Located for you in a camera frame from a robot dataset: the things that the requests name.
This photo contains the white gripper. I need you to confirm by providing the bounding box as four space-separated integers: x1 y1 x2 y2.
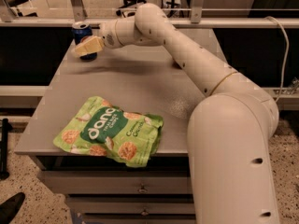
74 20 118 56

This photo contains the blue pepsi can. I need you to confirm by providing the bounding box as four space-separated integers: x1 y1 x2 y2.
72 21 97 62

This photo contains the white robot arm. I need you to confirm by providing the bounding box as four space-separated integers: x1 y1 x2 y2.
75 3 280 224

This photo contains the grey metal railing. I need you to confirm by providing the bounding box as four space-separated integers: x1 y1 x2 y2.
1 0 299 29

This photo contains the black office chair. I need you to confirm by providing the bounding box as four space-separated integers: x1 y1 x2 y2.
115 0 148 17

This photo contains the green rice chips bag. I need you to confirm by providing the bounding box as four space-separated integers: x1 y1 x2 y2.
53 96 164 168

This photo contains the black stand pole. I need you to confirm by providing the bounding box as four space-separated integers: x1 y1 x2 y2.
0 119 12 180

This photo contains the grey top drawer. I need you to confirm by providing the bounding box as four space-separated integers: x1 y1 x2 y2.
38 171 192 194

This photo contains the grey drawer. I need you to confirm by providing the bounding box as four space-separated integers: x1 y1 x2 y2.
66 196 195 215
38 171 192 194
83 215 196 224

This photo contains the grey middle drawer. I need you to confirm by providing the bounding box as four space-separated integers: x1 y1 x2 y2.
66 196 195 215

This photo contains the grey bottom drawer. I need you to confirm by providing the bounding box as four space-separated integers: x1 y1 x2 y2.
83 215 196 224

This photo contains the black shoe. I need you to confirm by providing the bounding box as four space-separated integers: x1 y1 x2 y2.
0 192 25 224

